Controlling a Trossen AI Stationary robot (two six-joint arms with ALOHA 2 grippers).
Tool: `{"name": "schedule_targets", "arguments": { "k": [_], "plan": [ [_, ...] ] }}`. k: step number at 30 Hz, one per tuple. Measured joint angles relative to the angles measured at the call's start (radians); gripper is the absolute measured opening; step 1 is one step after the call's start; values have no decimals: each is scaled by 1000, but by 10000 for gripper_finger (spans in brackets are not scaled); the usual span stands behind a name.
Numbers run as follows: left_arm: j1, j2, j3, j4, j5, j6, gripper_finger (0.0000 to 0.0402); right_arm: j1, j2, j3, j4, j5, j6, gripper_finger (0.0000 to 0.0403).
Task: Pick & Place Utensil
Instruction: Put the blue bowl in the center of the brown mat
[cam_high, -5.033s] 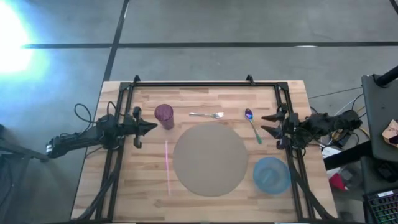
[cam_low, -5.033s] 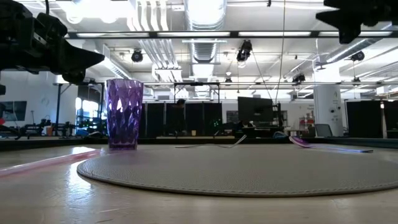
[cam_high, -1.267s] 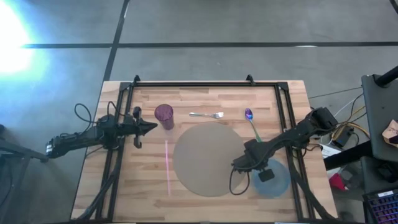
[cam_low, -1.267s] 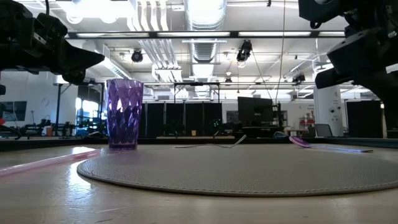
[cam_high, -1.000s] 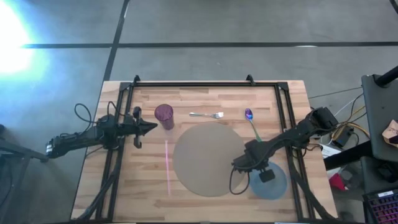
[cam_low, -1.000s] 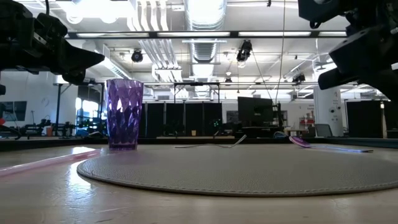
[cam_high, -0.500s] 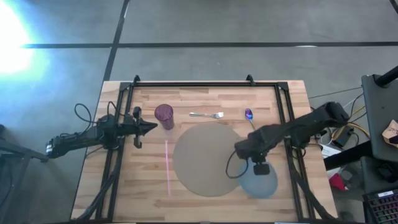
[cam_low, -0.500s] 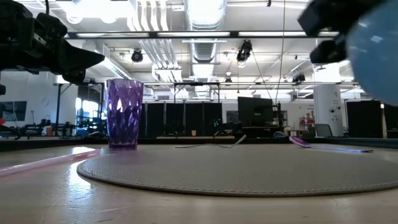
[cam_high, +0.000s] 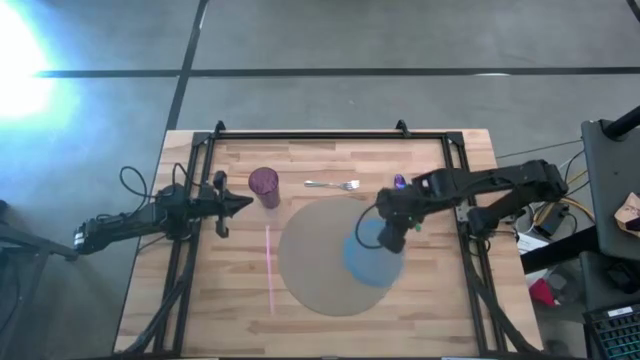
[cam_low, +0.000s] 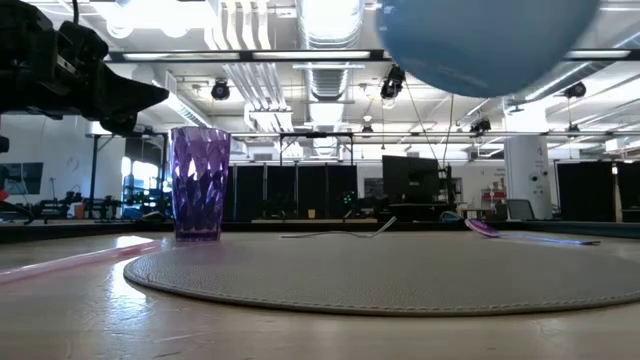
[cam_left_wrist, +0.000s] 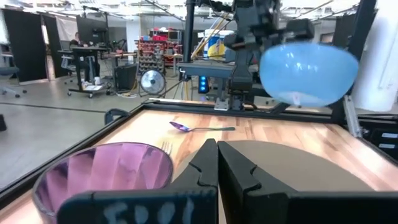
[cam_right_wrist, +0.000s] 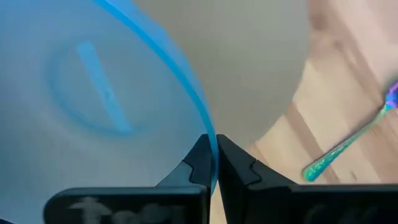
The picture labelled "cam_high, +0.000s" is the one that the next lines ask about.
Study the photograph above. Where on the silver metal fork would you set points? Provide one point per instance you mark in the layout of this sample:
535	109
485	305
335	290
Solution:
350	185

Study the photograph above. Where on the white paper sheet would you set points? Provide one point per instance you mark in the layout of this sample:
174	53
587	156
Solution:
530	244

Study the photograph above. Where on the red object on floor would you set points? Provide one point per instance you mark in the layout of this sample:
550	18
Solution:
541	292

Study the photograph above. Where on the black pole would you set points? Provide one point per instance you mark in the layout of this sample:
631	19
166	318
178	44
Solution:
622	125

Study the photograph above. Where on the purple translucent plastic cup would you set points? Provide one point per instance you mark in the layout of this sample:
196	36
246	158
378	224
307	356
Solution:
264	185

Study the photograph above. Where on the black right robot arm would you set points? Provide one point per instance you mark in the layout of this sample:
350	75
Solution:
500	177

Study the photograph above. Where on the black power supply box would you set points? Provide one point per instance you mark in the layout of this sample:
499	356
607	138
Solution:
550	220

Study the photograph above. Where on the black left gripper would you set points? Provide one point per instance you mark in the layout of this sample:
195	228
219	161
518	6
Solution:
210	206

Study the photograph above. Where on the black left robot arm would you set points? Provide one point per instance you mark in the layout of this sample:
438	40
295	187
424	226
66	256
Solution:
125	222

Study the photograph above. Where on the grey side cart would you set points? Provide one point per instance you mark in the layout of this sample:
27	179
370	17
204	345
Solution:
610	170

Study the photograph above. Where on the blue plastic bowl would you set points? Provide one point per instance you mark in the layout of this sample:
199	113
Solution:
370	265

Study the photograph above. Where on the black aluminium table frame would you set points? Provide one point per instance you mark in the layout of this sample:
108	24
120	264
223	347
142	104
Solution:
325	135

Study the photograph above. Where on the black stand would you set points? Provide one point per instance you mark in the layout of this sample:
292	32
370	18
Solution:
40	245

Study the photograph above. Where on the black cart beam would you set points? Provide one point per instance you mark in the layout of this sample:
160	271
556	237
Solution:
555	252

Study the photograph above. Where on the grey round plate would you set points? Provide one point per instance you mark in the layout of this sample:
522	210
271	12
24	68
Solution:
310	260

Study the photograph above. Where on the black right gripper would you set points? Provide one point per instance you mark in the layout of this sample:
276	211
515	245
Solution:
395	205

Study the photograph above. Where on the black object on grey seat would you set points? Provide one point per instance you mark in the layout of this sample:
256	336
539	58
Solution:
625	277

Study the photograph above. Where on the grey seat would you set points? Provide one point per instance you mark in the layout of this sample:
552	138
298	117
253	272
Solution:
595	285

